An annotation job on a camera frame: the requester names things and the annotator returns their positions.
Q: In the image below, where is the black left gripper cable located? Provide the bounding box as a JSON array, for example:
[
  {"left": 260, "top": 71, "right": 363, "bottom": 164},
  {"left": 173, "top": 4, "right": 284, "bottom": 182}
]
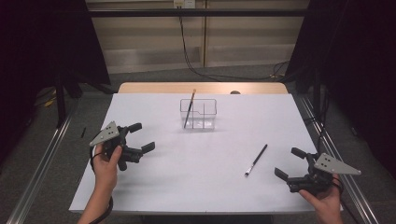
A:
[{"left": 89, "top": 146, "right": 114, "bottom": 224}]

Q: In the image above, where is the black metal stand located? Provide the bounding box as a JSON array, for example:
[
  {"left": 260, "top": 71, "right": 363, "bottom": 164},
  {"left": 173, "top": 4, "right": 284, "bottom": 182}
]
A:
[{"left": 54, "top": 73, "right": 68, "bottom": 129}]

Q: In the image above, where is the aluminium floor rail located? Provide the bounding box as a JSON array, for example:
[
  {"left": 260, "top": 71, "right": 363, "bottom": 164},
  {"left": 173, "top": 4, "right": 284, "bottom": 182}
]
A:
[
  {"left": 6, "top": 102, "right": 78, "bottom": 224},
  {"left": 298, "top": 94, "right": 379, "bottom": 224}
]

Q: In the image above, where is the black pencil with tan end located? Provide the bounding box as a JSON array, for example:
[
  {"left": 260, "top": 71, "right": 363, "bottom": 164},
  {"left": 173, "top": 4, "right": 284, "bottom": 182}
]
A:
[{"left": 183, "top": 89, "right": 197, "bottom": 129}]

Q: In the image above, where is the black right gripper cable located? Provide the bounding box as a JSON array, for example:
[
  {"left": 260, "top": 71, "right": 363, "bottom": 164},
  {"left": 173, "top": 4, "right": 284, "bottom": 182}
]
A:
[{"left": 331, "top": 175, "right": 362, "bottom": 224}]

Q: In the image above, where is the black curtain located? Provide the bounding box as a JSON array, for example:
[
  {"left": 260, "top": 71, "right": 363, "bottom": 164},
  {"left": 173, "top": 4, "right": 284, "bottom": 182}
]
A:
[
  {"left": 0, "top": 0, "right": 111, "bottom": 162},
  {"left": 284, "top": 0, "right": 396, "bottom": 178}
]

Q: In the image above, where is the person's right hand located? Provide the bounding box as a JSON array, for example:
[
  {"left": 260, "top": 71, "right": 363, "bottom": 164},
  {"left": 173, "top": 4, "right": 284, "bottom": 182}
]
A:
[{"left": 298, "top": 174, "right": 344, "bottom": 215}]

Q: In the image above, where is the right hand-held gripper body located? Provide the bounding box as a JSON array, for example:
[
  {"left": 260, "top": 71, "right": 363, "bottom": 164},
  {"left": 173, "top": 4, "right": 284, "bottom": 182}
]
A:
[{"left": 286, "top": 152, "right": 362, "bottom": 197}]

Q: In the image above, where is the person's left hand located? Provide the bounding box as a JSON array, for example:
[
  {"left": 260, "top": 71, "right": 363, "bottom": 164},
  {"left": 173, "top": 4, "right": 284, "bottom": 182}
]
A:
[{"left": 92, "top": 143, "right": 123, "bottom": 191}]

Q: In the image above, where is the clear plastic organizer box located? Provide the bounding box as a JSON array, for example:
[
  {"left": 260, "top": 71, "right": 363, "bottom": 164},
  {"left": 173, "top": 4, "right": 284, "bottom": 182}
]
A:
[{"left": 179, "top": 98, "right": 218, "bottom": 133}]

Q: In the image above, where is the black wall cable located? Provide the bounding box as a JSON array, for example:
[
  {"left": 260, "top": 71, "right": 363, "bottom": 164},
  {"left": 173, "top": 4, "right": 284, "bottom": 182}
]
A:
[{"left": 177, "top": 15, "right": 290, "bottom": 82}]

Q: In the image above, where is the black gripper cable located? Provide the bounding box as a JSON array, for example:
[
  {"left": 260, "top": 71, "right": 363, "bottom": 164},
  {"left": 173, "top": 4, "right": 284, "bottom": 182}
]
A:
[
  {"left": 89, "top": 146, "right": 114, "bottom": 224},
  {"left": 331, "top": 175, "right": 362, "bottom": 224}
]

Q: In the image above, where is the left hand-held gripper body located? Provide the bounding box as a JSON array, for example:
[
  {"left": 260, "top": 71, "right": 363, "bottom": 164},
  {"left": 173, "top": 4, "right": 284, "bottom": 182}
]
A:
[{"left": 89, "top": 120, "right": 145, "bottom": 172}]

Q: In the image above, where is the white wall socket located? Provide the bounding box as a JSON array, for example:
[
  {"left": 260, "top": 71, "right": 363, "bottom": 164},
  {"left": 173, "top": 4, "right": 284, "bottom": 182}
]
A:
[{"left": 173, "top": 0, "right": 196, "bottom": 9}]

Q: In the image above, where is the white table sheet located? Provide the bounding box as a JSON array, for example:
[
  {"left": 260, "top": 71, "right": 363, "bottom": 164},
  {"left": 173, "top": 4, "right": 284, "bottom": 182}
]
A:
[{"left": 68, "top": 92, "right": 318, "bottom": 216}]

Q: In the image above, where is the black horizontal bar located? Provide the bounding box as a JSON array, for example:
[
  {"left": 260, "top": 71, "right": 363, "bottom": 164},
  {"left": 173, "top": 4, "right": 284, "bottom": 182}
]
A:
[{"left": 88, "top": 8, "right": 309, "bottom": 18}]

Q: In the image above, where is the black pen with white tip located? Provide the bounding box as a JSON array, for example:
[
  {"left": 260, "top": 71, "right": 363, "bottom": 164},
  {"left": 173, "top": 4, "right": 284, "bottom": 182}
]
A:
[{"left": 244, "top": 144, "right": 268, "bottom": 178}]

